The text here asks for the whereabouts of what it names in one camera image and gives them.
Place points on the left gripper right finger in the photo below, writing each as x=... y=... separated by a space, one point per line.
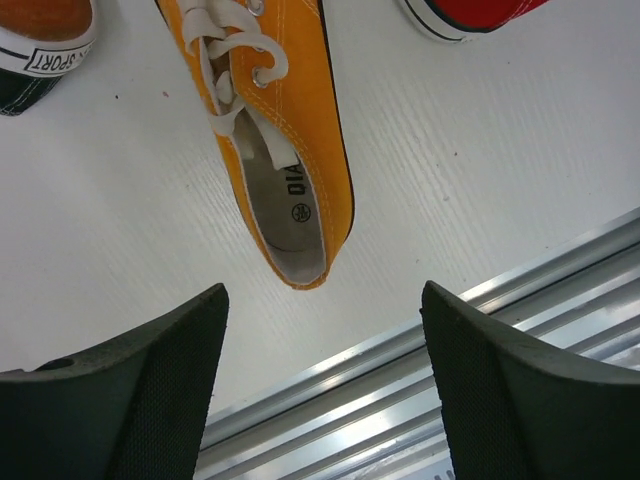
x=515 y=407

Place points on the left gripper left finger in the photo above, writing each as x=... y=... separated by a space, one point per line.
x=132 y=407

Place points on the black sneaker orange sole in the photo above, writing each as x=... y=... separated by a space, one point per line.
x=41 y=42

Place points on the red sneaker front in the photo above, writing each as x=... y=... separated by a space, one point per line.
x=458 y=21

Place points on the aluminium mounting rail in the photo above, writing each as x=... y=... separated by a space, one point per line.
x=373 y=412

